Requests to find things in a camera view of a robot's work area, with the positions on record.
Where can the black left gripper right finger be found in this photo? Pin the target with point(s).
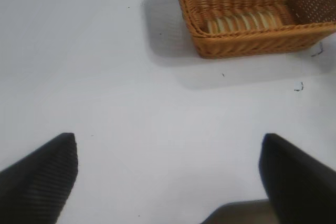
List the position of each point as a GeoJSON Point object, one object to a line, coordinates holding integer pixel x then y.
{"type": "Point", "coordinates": [299, 182]}

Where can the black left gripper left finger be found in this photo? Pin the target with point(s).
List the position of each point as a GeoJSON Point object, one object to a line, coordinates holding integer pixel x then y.
{"type": "Point", "coordinates": [36, 182]}

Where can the long striped bread roll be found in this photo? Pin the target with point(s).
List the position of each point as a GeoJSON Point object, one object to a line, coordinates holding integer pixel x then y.
{"type": "Point", "coordinates": [242, 22]}

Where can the brown woven wicker basket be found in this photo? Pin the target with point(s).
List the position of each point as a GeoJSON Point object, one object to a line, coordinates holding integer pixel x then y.
{"type": "Point", "coordinates": [252, 14]}

